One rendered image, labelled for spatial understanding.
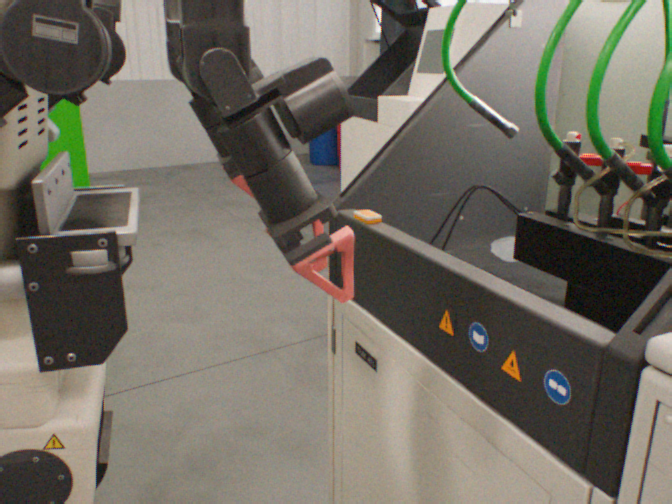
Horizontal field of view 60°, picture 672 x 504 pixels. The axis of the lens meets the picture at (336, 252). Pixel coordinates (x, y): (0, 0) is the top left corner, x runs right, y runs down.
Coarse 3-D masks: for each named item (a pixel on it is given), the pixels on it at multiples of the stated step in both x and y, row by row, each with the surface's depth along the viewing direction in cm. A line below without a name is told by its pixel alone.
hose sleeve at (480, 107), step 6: (474, 96) 96; (474, 102) 95; (480, 102) 95; (474, 108) 95; (480, 108) 95; (486, 108) 95; (480, 114) 96; (486, 114) 96; (492, 114) 96; (498, 114) 96; (492, 120) 96; (498, 120) 96; (504, 120) 96; (498, 126) 97; (504, 126) 96
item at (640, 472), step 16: (656, 368) 55; (640, 384) 56; (656, 384) 54; (640, 400) 56; (656, 400) 54; (640, 416) 56; (656, 416) 55; (640, 432) 56; (656, 432) 55; (640, 448) 56; (656, 448) 55; (640, 464) 57; (656, 464) 55; (624, 480) 59; (640, 480) 57; (656, 480) 55; (624, 496) 59; (640, 496) 58; (656, 496) 56
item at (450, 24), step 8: (464, 0) 90; (664, 0) 92; (456, 8) 90; (664, 8) 93; (456, 16) 91; (664, 16) 93; (448, 24) 91; (664, 24) 94; (448, 32) 91; (448, 40) 92; (448, 48) 92; (448, 56) 93; (664, 56) 96; (448, 64) 93; (448, 72) 93; (448, 80) 94; (456, 80) 94; (456, 88) 94; (464, 88) 95; (464, 96) 95; (472, 96) 95
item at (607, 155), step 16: (640, 0) 67; (624, 16) 67; (608, 48) 67; (608, 64) 68; (592, 80) 68; (592, 96) 68; (592, 112) 69; (592, 128) 70; (592, 144) 71; (608, 160) 72; (624, 176) 74
